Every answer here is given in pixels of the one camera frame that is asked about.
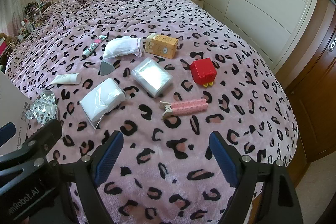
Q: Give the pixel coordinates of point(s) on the grey triangular sponge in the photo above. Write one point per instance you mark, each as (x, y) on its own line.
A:
(106, 68)

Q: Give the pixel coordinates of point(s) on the white cardboard box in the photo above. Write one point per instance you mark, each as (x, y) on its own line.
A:
(10, 103)

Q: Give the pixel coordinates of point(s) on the pink leopard print blanket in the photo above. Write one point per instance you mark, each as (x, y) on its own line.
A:
(183, 16)

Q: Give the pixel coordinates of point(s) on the brown wooden door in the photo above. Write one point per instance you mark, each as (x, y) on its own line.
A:
(315, 82)

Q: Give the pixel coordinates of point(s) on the pink hair clip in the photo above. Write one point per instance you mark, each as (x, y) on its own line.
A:
(183, 103)
(186, 110)

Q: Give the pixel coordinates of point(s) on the pack of clear plastic bags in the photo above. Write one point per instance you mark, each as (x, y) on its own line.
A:
(152, 77)

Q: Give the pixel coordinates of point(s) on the white cream tube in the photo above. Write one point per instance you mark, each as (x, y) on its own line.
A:
(65, 79)

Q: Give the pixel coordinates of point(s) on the floral print tube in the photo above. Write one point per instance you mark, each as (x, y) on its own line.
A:
(94, 46)

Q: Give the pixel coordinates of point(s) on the red cube box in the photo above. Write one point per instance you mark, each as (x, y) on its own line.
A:
(202, 71)

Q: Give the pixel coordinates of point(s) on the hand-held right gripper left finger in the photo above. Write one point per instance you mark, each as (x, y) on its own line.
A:
(110, 158)

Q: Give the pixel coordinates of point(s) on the orange carton box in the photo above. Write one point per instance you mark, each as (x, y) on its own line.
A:
(161, 48)

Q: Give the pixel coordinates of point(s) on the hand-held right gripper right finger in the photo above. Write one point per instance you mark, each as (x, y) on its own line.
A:
(223, 158)

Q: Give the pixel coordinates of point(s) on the pack of white masks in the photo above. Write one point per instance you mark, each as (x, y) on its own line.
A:
(101, 99)

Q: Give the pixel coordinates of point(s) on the white wardrobe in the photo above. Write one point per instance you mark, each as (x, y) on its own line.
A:
(262, 3)

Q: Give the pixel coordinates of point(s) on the cluttered shelf of trinkets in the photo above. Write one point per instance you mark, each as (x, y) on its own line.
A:
(31, 14)

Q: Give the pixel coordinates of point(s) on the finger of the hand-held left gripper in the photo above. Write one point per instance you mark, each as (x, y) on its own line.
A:
(47, 134)
(6, 133)

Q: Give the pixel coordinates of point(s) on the white sock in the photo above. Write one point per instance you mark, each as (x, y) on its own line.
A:
(120, 47)

